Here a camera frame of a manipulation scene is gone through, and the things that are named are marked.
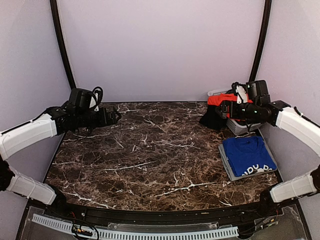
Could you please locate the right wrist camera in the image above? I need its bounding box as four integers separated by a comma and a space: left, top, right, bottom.
246, 80, 269, 100

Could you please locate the white slotted cable duct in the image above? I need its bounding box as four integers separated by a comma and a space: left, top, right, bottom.
31, 214, 239, 240

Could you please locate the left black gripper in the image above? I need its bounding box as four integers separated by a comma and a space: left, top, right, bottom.
76, 105, 121, 130

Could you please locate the blue printed t-shirt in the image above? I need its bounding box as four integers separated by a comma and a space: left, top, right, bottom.
222, 136, 278, 177

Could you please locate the black garment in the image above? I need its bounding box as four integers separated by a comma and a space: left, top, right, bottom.
199, 105, 227, 131

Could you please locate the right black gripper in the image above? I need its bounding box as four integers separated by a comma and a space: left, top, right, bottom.
216, 99, 260, 120

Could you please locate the white laundry basket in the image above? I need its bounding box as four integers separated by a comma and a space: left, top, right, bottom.
207, 86, 262, 136

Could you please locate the grey folded garment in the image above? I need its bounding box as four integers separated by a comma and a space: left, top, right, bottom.
218, 136, 279, 182

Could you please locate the red t-shirt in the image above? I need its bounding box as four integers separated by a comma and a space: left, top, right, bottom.
207, 93, 253, 106

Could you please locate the black front rail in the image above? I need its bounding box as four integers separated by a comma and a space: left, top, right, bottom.
45, 201, 283, 226

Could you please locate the left black frame post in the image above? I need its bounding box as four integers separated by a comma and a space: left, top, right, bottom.
49, 0, 76, 90

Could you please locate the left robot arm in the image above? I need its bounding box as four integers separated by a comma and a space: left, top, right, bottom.
0, 106, 122, 218

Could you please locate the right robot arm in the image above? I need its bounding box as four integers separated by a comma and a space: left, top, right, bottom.
222, 100, 320, 217

